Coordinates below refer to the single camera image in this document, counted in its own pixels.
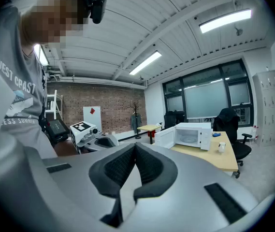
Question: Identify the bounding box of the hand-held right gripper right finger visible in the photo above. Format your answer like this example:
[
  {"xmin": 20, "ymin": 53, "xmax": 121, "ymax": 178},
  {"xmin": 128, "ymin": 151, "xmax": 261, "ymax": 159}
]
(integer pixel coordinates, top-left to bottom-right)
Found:
[{"xmin": 122, "ymin": 142, "xmax": 259, "ymax": 232}]

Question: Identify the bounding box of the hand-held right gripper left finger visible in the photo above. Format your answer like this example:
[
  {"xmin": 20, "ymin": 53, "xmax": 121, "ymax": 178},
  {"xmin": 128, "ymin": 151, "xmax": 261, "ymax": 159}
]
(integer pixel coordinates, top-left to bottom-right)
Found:
[{"xmin": 42, "ymin": 143, "xmax": 137, "ymax": 232}]

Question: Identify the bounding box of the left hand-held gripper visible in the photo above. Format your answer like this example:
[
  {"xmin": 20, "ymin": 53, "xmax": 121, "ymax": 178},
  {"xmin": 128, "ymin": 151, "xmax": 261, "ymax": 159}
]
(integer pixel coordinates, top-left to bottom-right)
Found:
[{"xmin": 70, "ymin": 121, "xmax": 119, "ymax": 154}]

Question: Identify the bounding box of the white microwave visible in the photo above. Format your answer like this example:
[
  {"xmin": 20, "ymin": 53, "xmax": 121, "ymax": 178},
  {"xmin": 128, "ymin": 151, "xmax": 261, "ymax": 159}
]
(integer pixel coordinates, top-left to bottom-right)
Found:
[{"xmin": 154, "ymin": 122, "xmax": 212, "ymax": 151}]

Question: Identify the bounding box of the person's left forearm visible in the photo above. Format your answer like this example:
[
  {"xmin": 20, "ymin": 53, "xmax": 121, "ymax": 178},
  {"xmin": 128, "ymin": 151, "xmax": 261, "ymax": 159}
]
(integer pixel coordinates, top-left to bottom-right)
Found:
[{"xmin": 53, "ymin": 139, "xmax": 80, "ymax": 157}]

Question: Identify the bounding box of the white board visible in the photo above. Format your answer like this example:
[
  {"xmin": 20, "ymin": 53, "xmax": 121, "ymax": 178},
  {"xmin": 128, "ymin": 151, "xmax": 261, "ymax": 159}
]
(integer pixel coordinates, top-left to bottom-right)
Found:
[{"xmin": 83, "ymin": 106, "xmax": 102, "ymax": 132}]

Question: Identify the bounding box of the grey coat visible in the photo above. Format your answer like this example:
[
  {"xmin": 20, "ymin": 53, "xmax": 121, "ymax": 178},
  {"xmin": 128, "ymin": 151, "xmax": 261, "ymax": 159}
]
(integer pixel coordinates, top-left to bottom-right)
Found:
[{"xmin": 131, "ymin": 114, "xmax": 142, "ymax": 134}]

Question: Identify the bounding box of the black wrist-mounted screen device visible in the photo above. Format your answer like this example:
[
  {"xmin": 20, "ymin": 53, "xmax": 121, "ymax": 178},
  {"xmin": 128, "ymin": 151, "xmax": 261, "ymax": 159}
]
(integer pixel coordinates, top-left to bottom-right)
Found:
[{"xmin": 45, "ymin": 119, "xmax": 71, "ymax": 142}]

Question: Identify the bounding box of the small wooden table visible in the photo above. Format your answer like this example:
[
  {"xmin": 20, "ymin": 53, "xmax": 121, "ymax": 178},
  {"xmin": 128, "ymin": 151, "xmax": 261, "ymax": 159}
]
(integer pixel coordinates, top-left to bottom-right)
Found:
[{"xmin": 137, "ymin": 124, "xmax": 162, "ymax": 145}]

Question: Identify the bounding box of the dark coat rack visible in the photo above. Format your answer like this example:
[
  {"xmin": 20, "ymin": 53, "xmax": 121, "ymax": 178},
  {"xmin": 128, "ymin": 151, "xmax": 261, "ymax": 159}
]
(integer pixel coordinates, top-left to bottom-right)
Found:
[{"xmin": 130, "ymin": 100, "xmax": 143, "ymax": 140}]

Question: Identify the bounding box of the white metal shelf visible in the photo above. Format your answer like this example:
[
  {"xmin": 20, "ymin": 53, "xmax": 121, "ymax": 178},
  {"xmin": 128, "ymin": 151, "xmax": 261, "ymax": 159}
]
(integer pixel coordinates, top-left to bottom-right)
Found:
[{"xmin": 44, "ymin": 89, "xmax": 64, "ymax": 120}]

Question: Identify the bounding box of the black office chair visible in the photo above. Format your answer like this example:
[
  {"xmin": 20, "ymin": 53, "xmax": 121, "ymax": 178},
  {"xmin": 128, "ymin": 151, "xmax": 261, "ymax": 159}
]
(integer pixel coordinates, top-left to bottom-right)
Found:
[
  {"xmin": 164, "ymin": 111, "xmax": 176, "ymax": 130},
  {"xmin": 213, "ymin": 108, "xmax": 253, "ymax": 178}
]

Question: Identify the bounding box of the black jacket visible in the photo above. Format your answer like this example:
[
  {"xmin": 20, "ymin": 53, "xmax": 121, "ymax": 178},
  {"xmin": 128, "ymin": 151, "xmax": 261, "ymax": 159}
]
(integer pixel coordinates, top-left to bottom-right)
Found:
[{"xmin": 213, "ymin": 108, "xmax": 241, "ymax": 145}]

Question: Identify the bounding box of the long ceiling light panel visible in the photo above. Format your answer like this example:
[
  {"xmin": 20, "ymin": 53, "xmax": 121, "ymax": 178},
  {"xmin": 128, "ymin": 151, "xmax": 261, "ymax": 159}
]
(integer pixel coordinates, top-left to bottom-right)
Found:
[
  {"xmin": 33, "ymin": 44, "xmax": 50, "ymax": 66},
  {"xmin": 199, "ymin": 9, "xmax": 252, "ymax": 34},
  {"xmin": 129, "ymin": 51, "xmax": 162, "ymax": 76}
]

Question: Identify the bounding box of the person's grey printed t-shirt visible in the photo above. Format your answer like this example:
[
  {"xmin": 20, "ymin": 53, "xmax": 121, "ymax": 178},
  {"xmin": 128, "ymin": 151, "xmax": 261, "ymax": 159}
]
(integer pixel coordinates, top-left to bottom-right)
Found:
[{"xmin": 0, "ymin": 0, "xmax": 58, "ymax": 160}]

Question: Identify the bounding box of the black framed window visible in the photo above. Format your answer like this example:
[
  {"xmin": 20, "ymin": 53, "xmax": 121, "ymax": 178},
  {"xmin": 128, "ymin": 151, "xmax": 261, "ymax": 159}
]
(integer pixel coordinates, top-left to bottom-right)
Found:
[{"xmin": 162, "ymin": 58, "xmax": 254, "ymax": 128}]

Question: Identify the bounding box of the grey locker cabinet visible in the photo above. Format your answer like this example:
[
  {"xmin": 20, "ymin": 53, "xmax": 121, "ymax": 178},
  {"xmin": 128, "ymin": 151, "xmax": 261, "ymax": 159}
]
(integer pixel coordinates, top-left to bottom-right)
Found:
[{"xmin": 252, "ymin": 69, "xmax": 275, "ymax": 147}]

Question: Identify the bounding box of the person's head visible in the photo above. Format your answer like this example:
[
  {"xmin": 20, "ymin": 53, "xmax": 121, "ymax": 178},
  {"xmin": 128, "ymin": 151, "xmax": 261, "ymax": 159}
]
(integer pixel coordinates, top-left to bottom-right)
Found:
[{"xmin": 18, "ymin": 0, "xmax": 95, "ymax": 50}]

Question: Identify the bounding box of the black head camera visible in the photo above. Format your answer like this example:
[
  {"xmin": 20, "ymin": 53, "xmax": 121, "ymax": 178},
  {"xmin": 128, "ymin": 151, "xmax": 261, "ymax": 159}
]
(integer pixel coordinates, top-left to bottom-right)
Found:
[{"xmin": 86, "ymin": 0, "xmax": 108, "ymax": 25}]

